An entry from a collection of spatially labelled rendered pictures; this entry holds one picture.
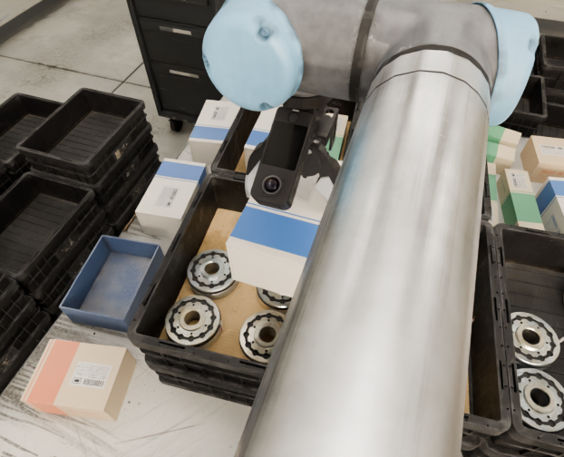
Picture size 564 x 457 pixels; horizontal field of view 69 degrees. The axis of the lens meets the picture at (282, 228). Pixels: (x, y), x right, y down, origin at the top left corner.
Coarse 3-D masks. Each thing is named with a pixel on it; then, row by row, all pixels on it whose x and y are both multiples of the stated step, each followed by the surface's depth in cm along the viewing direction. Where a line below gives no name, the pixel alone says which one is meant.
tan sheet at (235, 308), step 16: (224, 224) 94; (208, 240) 92; (224, 240) 92; (240, 288) 84; (256, 288) 84; (224, 304) 82; (240, 304) 82; (256, 304) 82; (192, 320) 80; (224, 320) 80; (240, 320) 80; (160, 336) 78; (224, 336) 78; (272, 336) 78; (224, 352) 76; (240, 352) 76
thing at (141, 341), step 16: (208, 176) 90; (224, 176) 90; (192, 208) 84; (176, 240) 79; (160, 272) 75; (144, 304) 71; (128, 336) 67; (144, 336) 67; (160, 352) 67; (176, 352) 66; (192, 352) 65; (208, 352) 65; (224, 368) 66; (240, 368) 64; (256, 368) 64
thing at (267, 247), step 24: (312, 192) 59; (240, 216) 56; (264, 216) 56; (288, 216) 56; (312, 216) 56; (240, 240) 54; (264, 240) 54; (288, 240) 54; (312, 240) 54; (240, 264) 56; (264, 264) 54; (288, 264) 52; (264, 288) 59; (288, 288) 57
